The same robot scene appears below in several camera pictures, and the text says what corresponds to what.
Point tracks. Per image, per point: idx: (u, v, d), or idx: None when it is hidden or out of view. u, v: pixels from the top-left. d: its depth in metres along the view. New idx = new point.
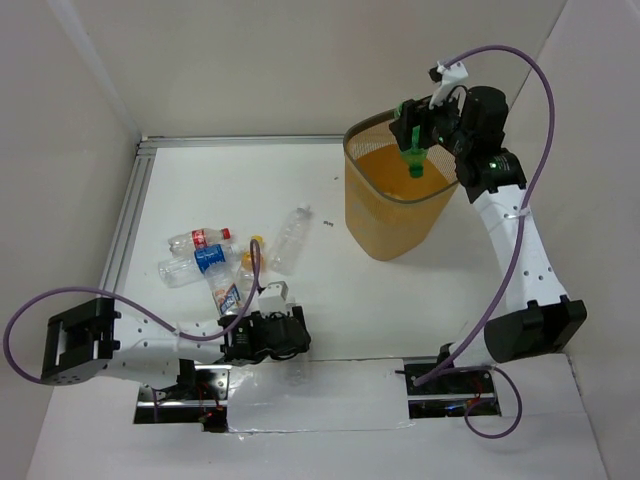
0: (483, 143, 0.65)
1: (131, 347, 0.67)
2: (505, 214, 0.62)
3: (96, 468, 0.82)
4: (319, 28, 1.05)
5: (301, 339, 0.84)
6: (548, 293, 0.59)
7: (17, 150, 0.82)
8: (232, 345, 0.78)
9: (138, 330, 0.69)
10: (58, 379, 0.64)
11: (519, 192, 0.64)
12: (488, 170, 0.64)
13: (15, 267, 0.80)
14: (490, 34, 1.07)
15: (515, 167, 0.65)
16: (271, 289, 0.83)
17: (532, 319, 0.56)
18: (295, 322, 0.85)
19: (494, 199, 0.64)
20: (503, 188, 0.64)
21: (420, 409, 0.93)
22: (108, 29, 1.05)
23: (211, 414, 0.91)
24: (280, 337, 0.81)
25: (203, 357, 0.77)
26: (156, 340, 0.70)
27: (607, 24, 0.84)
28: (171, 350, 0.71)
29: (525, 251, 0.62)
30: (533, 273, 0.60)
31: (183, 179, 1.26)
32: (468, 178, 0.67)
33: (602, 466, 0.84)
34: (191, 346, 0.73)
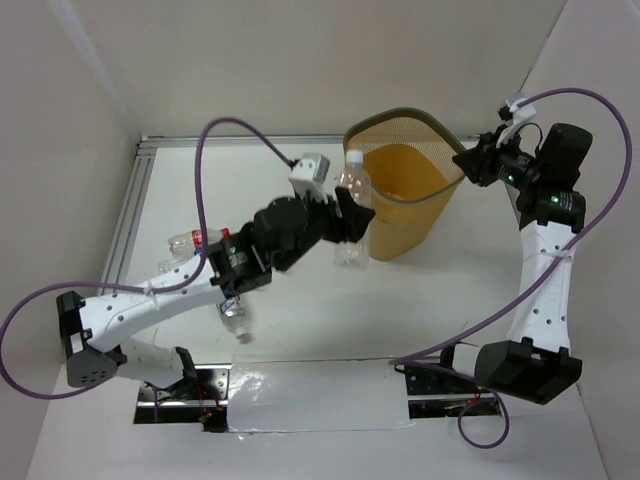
0: (553, 177, 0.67)
1: (106, 328, 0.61)
2: (543, 248, 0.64)
3: (96, 468, 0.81)
4: (320, 28, 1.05)
5: (300, 222, 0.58)
6: (549, 339, 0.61)
7: (18, 149, 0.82)
8: (234, 270, 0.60)
9: (108, 308, 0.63)
10: (87, 377, 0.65)
11: (568, 233, 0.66)
12: (548, 202, 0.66)
13: (15, 266, 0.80)
14: (491, 34, 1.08)
15: (577, 209, 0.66)
16: (301, 169, 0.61)
17: (521, 354, 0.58)
18: (283, 208, 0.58)
19: (538, 230, 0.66)
20: (553, 224, 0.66)
21: (420, 409, 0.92)
22: (109, 29, 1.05)
23: (211, 414, 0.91)
24: (267, 231, 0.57)
25: (216, 297, 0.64)
26: (130, 309, 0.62)
27: (607, 23, 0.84)
28: (154, 311, 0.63)
29: (545, 291, 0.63)
30: (543, 314, 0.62)
31: (184, 179, 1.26)
32: (524, 203, 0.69)
33: (602, 466, 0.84)
34: (175, 296, 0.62)
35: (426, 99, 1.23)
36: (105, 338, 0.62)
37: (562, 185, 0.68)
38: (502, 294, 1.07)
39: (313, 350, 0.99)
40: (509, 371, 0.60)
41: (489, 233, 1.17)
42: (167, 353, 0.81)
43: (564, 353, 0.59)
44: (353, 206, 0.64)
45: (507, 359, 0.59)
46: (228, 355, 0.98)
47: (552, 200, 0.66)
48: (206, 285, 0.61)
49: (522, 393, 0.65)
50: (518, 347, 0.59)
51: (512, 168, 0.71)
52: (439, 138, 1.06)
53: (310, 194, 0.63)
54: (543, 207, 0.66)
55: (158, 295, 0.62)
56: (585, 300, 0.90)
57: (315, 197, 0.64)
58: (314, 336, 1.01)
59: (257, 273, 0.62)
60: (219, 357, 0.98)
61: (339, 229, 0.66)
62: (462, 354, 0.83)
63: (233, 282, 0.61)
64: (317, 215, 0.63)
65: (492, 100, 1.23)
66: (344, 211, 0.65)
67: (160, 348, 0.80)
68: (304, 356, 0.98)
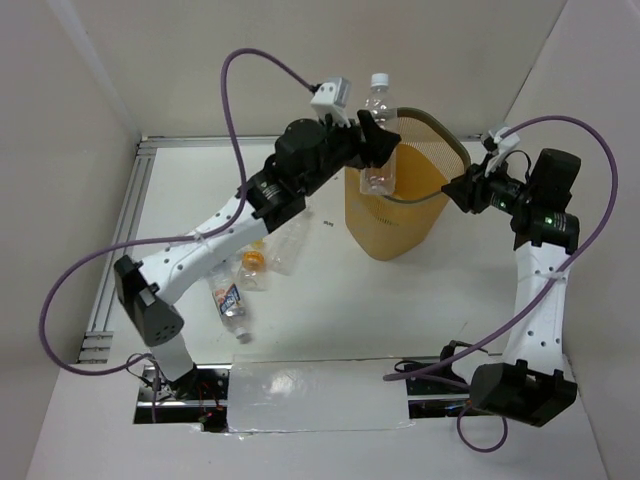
0: (544, 199, 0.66)
1: (169, 279, 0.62)
2: (537, 270, 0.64)
3: (96, 468, 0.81)
4: (320, 28, 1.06)
5: (318, 139, 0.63)
6: (543, 362, 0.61)
7: (17, 149, 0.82)
8: (271, 201, 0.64)
9: (166, 262, 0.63)
10: (158, 335, 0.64)
11: (561, 255, 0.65)
12: (542, 223, 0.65)
13: (15, 265, 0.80)
14: (491, 35, 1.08)
15: (571, 230, 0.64)
16: (323, 92, 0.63)
17: (518, 374, 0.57)
18: (298, 131, 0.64)
19: (532, 251, 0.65)
20: (546, 245, 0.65)
21: (420, 408, 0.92)
22: (109, 29, 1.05)
23: (211, 414, 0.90)
24: (290, 154, 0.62)
25: (261, 232, 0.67)
26: (188, 258, 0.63)
27: (606, 24, 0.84)
28: (209, 255, 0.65)
29: (539, 313, 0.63)
30: (538, 337, 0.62)
31: (184, 179, 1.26)
32: (518, 223, 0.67)
33: (602, 466, 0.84)
34: (224, 238, 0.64)
35: (425, 100, 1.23)
36: (170, 289, 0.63)
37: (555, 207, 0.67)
38: (502, 294, 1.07)
39: (313, 350, 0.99)
40: (507, 393, 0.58)
41: (489, 233, 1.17)
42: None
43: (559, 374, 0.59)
44: (376, 130, 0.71)
45: (505, 381, 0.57)
46: (229, 355, 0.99)
47: (545, 221, 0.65)
48: (249, 219, 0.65)
49: (518, 417, 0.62)
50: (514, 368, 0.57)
51: (504, 194, 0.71)
52: (439, 137, 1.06)
53: (331, 119, 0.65)
54: (536, 228, 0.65)
55: (209, 239, 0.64)
56: (585, 300, 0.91)
57: (337, 124, 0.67)
58: (314, 336, 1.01)
59: (293, 200, 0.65)
60: (220, 358, 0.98)
61: (361, 152, 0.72)
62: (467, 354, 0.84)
63: (272, 214, 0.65)
64: (339, 141, 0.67)
65: (491, 100, 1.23)
66: (367, 137, 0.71)
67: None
68: (304, 356, 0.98)
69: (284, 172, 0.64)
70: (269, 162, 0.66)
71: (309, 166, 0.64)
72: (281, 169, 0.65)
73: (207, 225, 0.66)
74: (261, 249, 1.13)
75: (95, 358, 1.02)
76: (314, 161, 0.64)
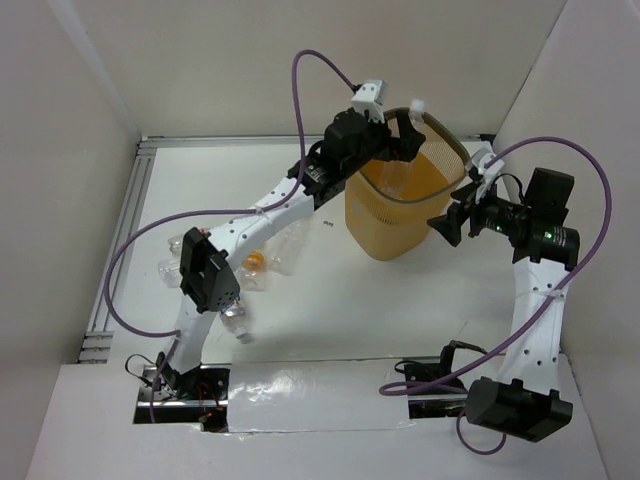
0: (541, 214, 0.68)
1: (236, 247, 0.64)
2: (535, 287, 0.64)
3: (96, 467, 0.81)
4: (320, 28, 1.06)
5: (363, 127, 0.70)
6: (537, 383, 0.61)
7: (17, 149, 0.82)
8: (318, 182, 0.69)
9: (231, 232, 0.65)
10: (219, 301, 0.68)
11: (560, 272, 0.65)
12: (541, 237, 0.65)
13: (16, 265, 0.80)
14: (491, 35, 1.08)
15: (571, 245, 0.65)
16: (366, 92, 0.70)
17: (509, 394, 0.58)
18: (344, 119, 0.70)
19: (532, 267, 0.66)
20: (545, 261, 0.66)
21: (420, 409, 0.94)
22: (109, 29, 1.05)
23: (211, 414, 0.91)
24: (339, 139, 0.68)
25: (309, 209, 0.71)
26: (251, 229, 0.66)
27: (606, 24, 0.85)
28: (268, 227, 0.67)
29: (537, 331, 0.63)
30: (534, 355, 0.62)
31: (184, 179, 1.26)
32: (517, 238, 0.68)
33: (602, 467, 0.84)
34: (282, 211, 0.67)
35: (426, 100, 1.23)
36: (236, 257, 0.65)
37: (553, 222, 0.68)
38: (502, 294, 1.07)
39: (313, 350, 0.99)
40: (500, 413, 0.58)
41: (489, 234, 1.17)
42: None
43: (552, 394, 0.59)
44: None
45: (498, 401, 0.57)
46: (229, 355, 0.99)
47: (543, 235, 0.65)
48: (303, 196, 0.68)
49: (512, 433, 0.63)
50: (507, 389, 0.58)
51: (500, 216, 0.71)
52: (440, 139, 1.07)
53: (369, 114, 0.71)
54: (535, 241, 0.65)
55: (269, 212, 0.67)
56: (585, 300, 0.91)
57: (372, 119, 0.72)
58: (314, 336, 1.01)
59: (336, 181, 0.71)
60: (220, 357, 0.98)
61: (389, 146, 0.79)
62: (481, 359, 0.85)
63: (320, 194, 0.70)
64: (376, 131, 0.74)
65: (491, 101, 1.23)
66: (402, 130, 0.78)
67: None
68: (304, 356, 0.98)
69: (331, 156, 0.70)
70: (314, 148, 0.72)
71: (352, 151, 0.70)
72: (327, 154, 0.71)
73: (267, 200, 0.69)
74: (261, 249, 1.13)
75: (95, 358, 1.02)
76: (356, 147, 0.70)
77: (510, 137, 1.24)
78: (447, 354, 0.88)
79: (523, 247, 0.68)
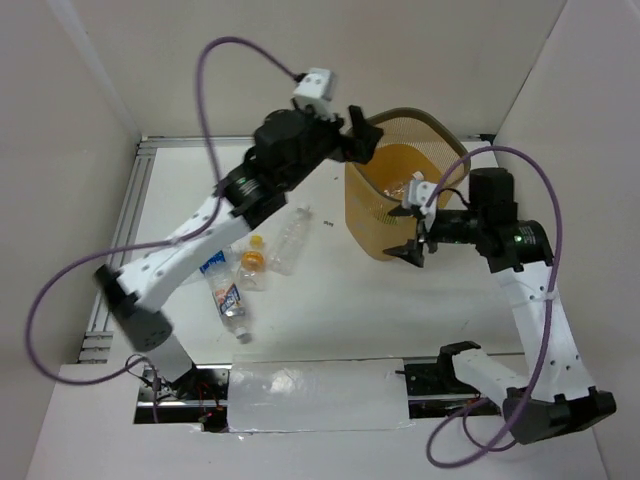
0: (496, 216, 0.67)
1: (148, 287, 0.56)
2: (532, 295, 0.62)
3: (96, 467, 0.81)
4: (320, 28, 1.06)
5: (299, 130, 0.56)
6: (575, 386, 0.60)
7: (17, 149, 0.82)
8: (248, 196, 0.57)
9: (145, 269, 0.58)
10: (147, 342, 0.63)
11: (544, 269, 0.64)
12: (514, 242, 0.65)
13: (16, 265, 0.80)
14: (491, 35, 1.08)
15: (540, 238, 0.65)
16: (310, 84, 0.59)
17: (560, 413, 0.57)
18: (278, 120, 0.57)
19: (519, 277, 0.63)
20: (529, 265, 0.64)
21: (420, 409, 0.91)
22: (109, 29, 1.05)
23: (211, 414, 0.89)
24: (267, 146, 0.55)
25: (243, 231, 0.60)
26: (166, 263, 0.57)
27: (606, 24, 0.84)
28: (189, 260, 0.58)
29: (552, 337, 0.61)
30: (560, 362, 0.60)
31: (184, 179, 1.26)
32: (491, 249, 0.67)
33: (602, 467, 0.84)
34: (202, 240, 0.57)
35: (426, 100, 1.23)
36: (151, 298, 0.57)
37: (509, 218, 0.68)
38: (502, 295, 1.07)
39: (313, 350, 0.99)
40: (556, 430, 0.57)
41: None
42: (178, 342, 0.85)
43: (593, 395, 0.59)
44: (365, 124, 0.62)
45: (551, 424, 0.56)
46: (229, 355, 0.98)
47: (516, 239, 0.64)
48: (225, 219, 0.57)
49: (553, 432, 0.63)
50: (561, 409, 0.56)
51: (457, 230, 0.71)
52: (439, 138, 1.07)
53: (314, 112, 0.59)
54: (511, 251, 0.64)
55: (187, 242, 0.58)
56: (585, 300, 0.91)
57: (320, 118, 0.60)
58: (314, 336, 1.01)
59: (271, 194, 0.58)
60: (220, 357, 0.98)
61: (342, 146, 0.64)
62: (475, 364, 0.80)
63: (251, 211, 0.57)
64: (321, 134, 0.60)
65: (491, 101, 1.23)
66: (359, 132, 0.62)
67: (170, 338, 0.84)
68: (304, 356, 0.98)
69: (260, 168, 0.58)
70: (248, 156, 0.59)
71: (290, 159, 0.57)
72: (259, 165, 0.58)
73: (190, 225, 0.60)
74: (261, 250, 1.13)
75: (95, 358, 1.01)
76: (294, 155, 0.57)
77: (511, 136, 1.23)
78: (445, 356, 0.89)
79: (500, 257, 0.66)
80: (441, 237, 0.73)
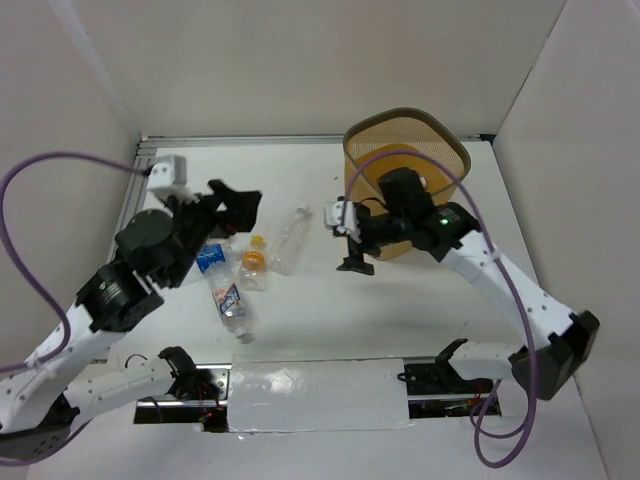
0: (415, 209, 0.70)
1: (12, 413, 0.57)
2: (482, 262, 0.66)
3: (95, 468, 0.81)
4: (320, 28, 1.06)
5: (165, 234, 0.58)
6: (557, 319, 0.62)
7: (17, 149, 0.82)
8: (117, 301, 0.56)
9: (9, 393, 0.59)
10: (43, 446, 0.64)
11: (478, 237, 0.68)
12: (443, 228, 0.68)
13: (15, 264, 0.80)
14: (491, 34, 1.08)
15: (462, 214, 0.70)
16: (159, 175, 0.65)
17: (560, 350, 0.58)
18: (147, 221, 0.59)
19: (462, 253, 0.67)
20: (466, 239, 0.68)
21: (420, 409, 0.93)
22: (109, 29, 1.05)
23: (211, 414, 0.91)
24: (134, 250, 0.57)
25: (111, 339, 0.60)
26: (28, 387, 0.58)
27: (606, 23, 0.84)
28: (51, 380, 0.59)
29: (518, 289, 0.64)
30: (533, 304, 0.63)
31: (183, 179, 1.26)
32: (428, 240, 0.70)
33: (603, 467, 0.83)
34: (63, 359, 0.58)
35: (426, 99, 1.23)
36: (17, 424, 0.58)
37: (427, 209, 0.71)
38: None
39: (312, 349, 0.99)
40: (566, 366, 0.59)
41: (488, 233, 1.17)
42: (146, 368, 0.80)
43: (578, 320, 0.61)
44: (234, 195, 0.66)
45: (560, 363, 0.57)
46: (229, 355, 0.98)
47: (442, 222, 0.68)
48: (84, 335, 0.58)
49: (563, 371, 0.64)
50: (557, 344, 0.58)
51: (386, 232, 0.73)
52: (439, 138, 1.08)
53: (177, 199, 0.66)
54: (442, 233, 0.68)
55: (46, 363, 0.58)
56: (586, 300, 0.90)
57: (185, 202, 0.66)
58: (313, 335, 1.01)
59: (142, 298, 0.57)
60: (219, 357, 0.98)
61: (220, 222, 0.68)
62: (470, 357, 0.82)
63: (118, 317, 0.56)
64: (193, 220, 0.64)
65: (491, 100, 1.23)
66: (227, 203, 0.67)
67: (134, 370, 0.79)
68: (304, 355, 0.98)
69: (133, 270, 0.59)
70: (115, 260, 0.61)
71: (164, 260, 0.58)
72: (127, 265, 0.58)
73: (46, 344, 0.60)
74: (261, 250, 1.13)
75: None
76: (170, 255, 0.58)
77: (511, 136, 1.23)
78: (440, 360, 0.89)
79: (440, 243, 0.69)
80: (379, 239, 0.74)
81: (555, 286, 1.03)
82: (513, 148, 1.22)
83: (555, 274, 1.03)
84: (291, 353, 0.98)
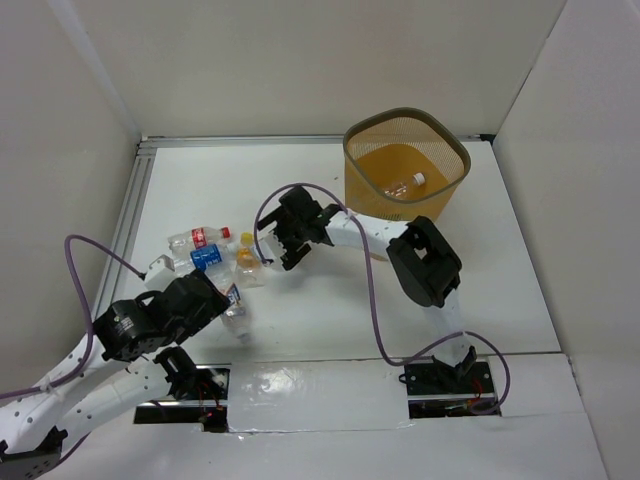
0: (303, 213, 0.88)
1: (18, 434, 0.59)
2: (343, 222, 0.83)
3: (97, 467, 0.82)
4: (319, 27, 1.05)
5: (209, 292, 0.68)
6: (395, 230, 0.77)
7: (15, 151, 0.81)
8: (130, 332, 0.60)
9: (16, 414, 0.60)
10: (33, 467, 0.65)
11: (341, 211, 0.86)
12: (319, 222, 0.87)
13: (15, 265, 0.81)
14: (491, 33, 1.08)
15: (330, 206, 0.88)
16: (154, 269, 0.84)
17: (398, 243, 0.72)
18: (196, 279, 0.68)
19: (332, 225, 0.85)
20: (334, 218, 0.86)
21: (420, 409, 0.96)
22: (107, 29, 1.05)
23: (211, 414, 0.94)
24: (184, 296, 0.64)
25: (106, 368, 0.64)
26: (36, 408, 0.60)
27: (608, 22, 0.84)
28: (61, 404, 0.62)
29: (365, 225, 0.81)
30: (375, 229, 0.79)
31: (183, 178, 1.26)
32: (316, 234, 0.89)
33: (602, 467, 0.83)
34: (76, 382, 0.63)
35: (426, 99, 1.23)
36: (20, 444, 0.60)
37: (314, 211, 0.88)
38: (502, 295, 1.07)
39: (312, 348, 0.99)
40: (410, 255, 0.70)
41: (488, 232, 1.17)
42: (138, 378, 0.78)
43: (411, 224, 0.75)
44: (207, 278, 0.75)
45: (397, 251, 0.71)
46: (229, 355, 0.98)
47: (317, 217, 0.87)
48: (97, 362, 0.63)
49: (447, 283, 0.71)
50: (394, 240, 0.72)
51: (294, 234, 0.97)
52: (439, 138, 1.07)
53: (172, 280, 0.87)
54: (322, 227, 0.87)
55: (59, 387, 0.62)
56: (586, 300, 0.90)
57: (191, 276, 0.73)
58: (313, 336, 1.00)
59: (153, 335, 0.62)
60: (218, 357, 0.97)
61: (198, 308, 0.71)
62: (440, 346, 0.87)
63: (127, 347, 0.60)
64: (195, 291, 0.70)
65: (492, 100, 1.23)
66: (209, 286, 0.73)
67: (127, 380, 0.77)
68: (303, 355, 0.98)
69: (154, 311, 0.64)
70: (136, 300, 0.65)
71: (188, 313, 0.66)
72: (135, 303, 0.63)
73: (58, 366, 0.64)
74: None
75: None
76: (191, 312, 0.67)
77: (511, 136, 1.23)
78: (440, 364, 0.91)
79: (325, 235, 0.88)
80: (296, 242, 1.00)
81: (555, 286, 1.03)
82: (513, 148, 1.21)
83: (556, 274, 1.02)
84: (291, 353, 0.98)
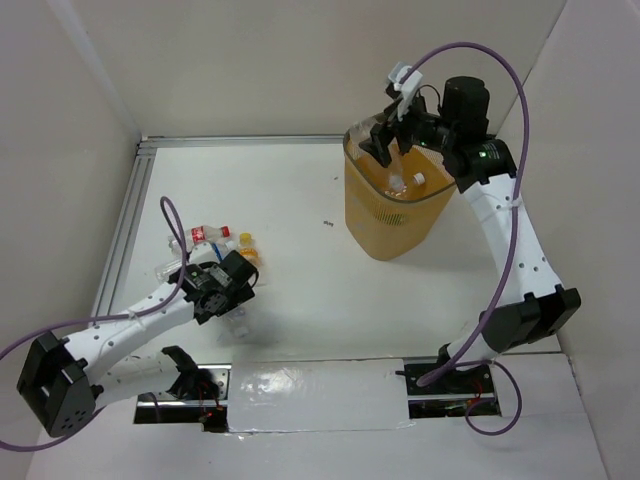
0: (467, 130, 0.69)
1: (99, 354, 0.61)
2: (499, 206, 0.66)
3: (97, 467, 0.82)
4: (318, 27, 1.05)
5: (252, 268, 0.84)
6: (542, 284, 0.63)
7: (16, 151, 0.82)
8: (200, 286, 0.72)
9: (95, 337, 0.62)
10: (65, 421, 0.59)
11: (509, 181, 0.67)
12: (478, 160, 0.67)
13: (15, 267, 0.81)
14: (490, 34, 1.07)
15: (503, 154, 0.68)
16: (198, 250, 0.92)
17: (533, 312, 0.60)
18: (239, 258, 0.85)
19: (486, 189, 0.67)
20: (494, 178, 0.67)
21: (420, 409, 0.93)
22: (108, 29, 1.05)
23: (211, 414, 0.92)
24: (239, 265, 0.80)
25: (179, 318, 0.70)
26: (117, 335, 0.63)
27: (607, 23, 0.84)
28: (137, 336, 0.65)
29: (518, 243, 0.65)
30: (528, 263, 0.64)
31: (183, 178, 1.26)
32: (457, 167, 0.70)
33: (602, 468, 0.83)
34: (157, 317, 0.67)
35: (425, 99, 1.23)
36: (95, 367, 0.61)
37: (474, 138, 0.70)
38: None
39: (312, 349, 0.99)
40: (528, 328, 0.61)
41: None
42: (152, 359, 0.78)
43: (561, 292, 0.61)
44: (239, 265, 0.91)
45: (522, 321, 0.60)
46: (229, 355, 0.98)
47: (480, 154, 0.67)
48: (181, 301, 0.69)
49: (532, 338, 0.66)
50: (531, 302, 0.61)
51: (424, 129, 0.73)
52: None
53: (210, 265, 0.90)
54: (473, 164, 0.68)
55: (142, 317, 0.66)
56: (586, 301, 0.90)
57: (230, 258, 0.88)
58: (313, 335, 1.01)
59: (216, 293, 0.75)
60: (218, 357, 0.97)
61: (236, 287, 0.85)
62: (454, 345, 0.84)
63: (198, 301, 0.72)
64: None
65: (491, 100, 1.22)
66: None
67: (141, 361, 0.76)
68: (303, 356, 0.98)
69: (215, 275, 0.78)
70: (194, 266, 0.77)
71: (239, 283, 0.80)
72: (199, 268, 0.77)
73: (138, 305, 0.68)
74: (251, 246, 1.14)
75: None
76: (241, 283, 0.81)
77: (510, 137, 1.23)
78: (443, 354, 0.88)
79: (467, 173, 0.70)
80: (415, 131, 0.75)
81: None
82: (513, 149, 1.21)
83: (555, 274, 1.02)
84: (291, 353, 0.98)
